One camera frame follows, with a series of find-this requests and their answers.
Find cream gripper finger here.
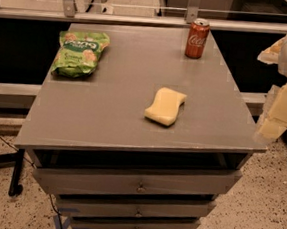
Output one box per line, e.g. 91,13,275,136
255,84,287,142
257,38,284,65

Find red coke can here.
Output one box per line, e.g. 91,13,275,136
185,18,210,59

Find yellow sponge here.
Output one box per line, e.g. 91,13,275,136
144,87,186,127

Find grey drawer cabinet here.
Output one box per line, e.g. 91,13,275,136
6,13,278,229

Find bottom grey drawer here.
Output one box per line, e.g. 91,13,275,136
71,217,200,229

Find grey drawer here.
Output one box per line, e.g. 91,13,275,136
71,217,200,229
34,168,242,195
55,198,216,218

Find green chip bag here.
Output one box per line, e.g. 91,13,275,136
51,31,110,78

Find grey metal railing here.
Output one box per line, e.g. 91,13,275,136
0,0,287,34

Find middle grey drawer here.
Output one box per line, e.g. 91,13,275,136
55,198,216,218

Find top grey drawer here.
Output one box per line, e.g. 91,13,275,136
34,168,242,195

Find black stand leg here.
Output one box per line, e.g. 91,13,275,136
0,150,25,197

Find black cable on floor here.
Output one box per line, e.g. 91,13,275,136
0,116,73,229

